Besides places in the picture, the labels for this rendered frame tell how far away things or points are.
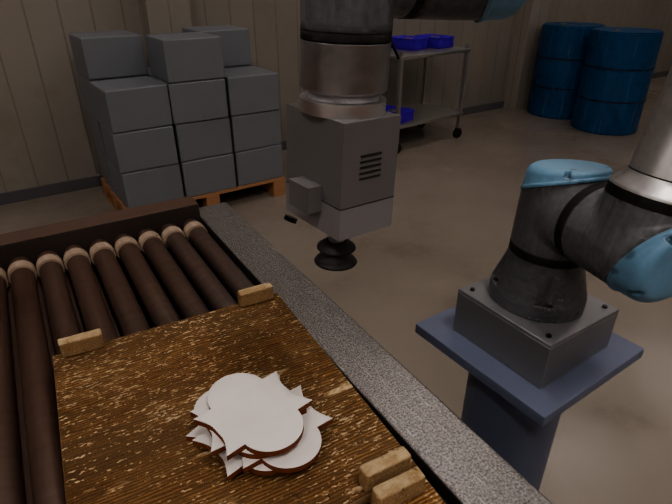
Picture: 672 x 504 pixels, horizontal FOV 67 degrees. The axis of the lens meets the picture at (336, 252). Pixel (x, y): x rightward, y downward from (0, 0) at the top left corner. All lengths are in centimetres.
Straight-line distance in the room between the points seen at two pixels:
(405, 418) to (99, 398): 40
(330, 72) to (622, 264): 43
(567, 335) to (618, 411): 142
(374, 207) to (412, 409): 34
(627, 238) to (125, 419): 65
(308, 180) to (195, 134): 296
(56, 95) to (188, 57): 118
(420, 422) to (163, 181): 290
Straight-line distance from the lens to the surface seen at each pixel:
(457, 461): 67
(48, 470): 72
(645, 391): 238
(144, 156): 334
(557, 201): 77
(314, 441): 61
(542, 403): 83
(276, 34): 464
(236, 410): 63
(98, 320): 93
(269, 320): 83
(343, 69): 42
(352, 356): 79
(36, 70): 412
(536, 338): 82
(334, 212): 44
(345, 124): 41
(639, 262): 69
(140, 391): 75
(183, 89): 333
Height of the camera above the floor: 142
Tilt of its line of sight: 28 degrees down
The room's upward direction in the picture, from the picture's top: straight up
